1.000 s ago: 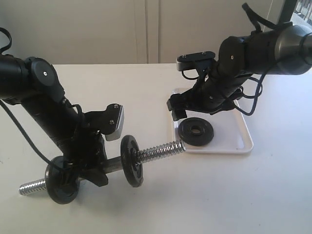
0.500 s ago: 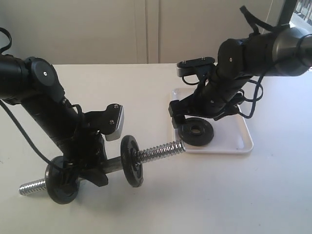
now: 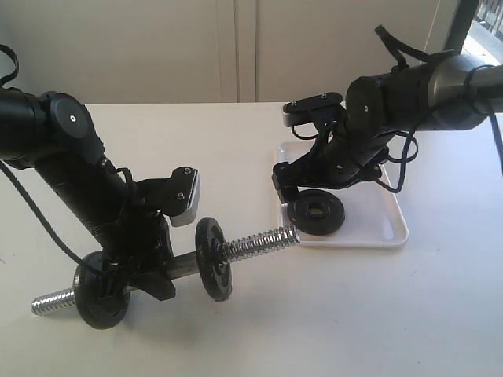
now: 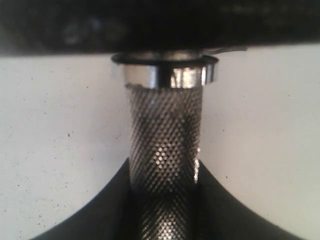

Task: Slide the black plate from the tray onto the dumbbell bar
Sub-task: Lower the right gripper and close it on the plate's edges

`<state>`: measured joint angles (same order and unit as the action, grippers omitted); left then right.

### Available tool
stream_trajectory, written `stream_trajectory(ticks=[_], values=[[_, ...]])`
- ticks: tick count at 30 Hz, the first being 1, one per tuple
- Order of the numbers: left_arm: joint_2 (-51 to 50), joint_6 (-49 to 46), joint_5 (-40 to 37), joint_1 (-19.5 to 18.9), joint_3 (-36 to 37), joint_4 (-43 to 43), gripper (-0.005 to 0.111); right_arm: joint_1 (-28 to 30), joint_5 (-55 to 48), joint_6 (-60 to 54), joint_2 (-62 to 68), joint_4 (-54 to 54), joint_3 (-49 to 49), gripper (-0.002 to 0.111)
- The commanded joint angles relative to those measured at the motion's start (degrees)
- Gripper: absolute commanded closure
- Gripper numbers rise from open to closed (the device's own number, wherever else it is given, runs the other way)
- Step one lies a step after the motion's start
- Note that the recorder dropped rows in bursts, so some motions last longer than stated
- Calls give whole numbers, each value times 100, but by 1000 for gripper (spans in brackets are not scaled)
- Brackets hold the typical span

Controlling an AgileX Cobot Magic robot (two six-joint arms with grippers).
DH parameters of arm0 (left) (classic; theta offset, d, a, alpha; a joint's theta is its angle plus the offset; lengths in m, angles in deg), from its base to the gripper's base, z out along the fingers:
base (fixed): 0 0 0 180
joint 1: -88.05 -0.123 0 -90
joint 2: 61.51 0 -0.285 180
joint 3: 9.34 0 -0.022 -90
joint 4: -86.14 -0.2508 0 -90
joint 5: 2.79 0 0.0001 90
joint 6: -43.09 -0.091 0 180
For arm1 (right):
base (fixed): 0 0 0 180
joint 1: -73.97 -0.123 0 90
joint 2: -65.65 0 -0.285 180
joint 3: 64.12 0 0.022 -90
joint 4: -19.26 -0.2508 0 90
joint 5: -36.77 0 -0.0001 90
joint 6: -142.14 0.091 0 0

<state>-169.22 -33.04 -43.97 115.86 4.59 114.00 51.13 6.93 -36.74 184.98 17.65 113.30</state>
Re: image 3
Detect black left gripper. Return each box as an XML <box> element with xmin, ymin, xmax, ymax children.
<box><xmin>102</xmin><ymin>178</ymin><xmax>176</xmax><ymax>301</ymax></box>

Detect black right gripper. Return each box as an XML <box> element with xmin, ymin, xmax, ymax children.
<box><xmin>272</xmin><ymin>113</ymin><xmax>389</xmax><ymax>204</ymax></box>

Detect chrome threaded dumbbell bar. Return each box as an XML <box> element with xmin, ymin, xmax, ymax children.
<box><xmin>31</xmin><ymin>225</ymin><xmax>300</xmax><ymax>316</ymax></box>

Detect black weight plate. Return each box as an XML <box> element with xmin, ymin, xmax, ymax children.
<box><xmin>287</xmin><ymin>189</ymin><xmax>345</xmax><ymax>236</ymax></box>
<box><xmin>73</xmin><ymin>251</ymin><xmax>130</xmax><ymax>330</ymax></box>
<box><xmin>195</xmin><ymin>217</ymin><xmax>232</xmax><ymax>302</ymax></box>

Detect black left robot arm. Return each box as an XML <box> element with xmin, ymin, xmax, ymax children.
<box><xmin>1</xmin><ymin>88</ymin><xmax>175</xmax><ymax>304</ymax></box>

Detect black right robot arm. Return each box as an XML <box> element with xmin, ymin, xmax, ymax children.
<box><xmin>272</xmin><ymin>55</ymin><xmax>502</xmax><ymax>203</ymax></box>

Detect white rectangular plastic tray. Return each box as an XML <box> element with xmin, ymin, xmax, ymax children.
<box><xmin>270</xmin><ymin>141</ymin><xmax>410</xmax><ymax>250</ymax></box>

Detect beige cabinet with doors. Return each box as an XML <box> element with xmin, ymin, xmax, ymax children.
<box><xmin>1</xmin><ymin>1</ymin><xmax>458</xmax><ymax>104</ymax></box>

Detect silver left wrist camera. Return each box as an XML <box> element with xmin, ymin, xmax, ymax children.
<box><xmin>156</xmin><ymin>167</ymin><xmax>200</xmax><ymax>228</ymax></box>

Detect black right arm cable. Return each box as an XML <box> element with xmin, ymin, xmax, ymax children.
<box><xmin>292</xmin><ymin>25</ymin><xmax>503</xmax><ymax>193</ymax></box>

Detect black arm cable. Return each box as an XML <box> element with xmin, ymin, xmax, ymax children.
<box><xmin>0</xmin><ymin>43</ymin><xmax>137</xmax><ymax>276</ymax></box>
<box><xmin>292</xmin><ymin>25</ymin><xmax>503</xmax><ymax>193</ymax></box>

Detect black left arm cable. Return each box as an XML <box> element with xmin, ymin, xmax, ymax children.
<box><xmin>0</xmin><ymin>43</ymin><xmax>137</xmax><ymax>276</ymax></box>

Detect dark window frame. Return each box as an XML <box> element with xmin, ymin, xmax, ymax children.
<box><xmin>444</xmin><ymin>0</ymin><xmax>479</xmax><ymax>53</ymax></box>

